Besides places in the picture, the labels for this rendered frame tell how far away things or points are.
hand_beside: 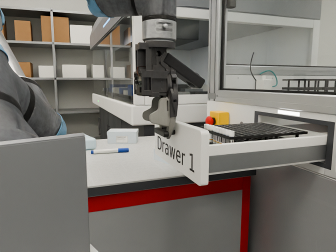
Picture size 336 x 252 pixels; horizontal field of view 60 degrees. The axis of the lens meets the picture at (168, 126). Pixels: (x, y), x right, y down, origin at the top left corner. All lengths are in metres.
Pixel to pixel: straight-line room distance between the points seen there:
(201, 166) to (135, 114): 0.95
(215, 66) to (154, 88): 0.60
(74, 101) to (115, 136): 3.60
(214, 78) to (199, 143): 0.66
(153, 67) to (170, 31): 0.08
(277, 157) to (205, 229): 0.37
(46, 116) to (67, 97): 4.29
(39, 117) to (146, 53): 0.26
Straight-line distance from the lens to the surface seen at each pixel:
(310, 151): 0.75
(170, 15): 0.65
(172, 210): 0.87
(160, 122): 0.64
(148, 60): 0.64
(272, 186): 0.94
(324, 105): 0.79
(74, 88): 4.83
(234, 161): 0.62
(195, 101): 1.59
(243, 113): 1.03
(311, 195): 0.84
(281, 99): 0.89
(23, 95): 0.50
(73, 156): 0.36
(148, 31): 0.64
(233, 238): 1.02
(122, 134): 1.26
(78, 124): 4.88
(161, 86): 0.63
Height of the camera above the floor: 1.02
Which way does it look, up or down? 8 degrees down
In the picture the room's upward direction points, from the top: straight up
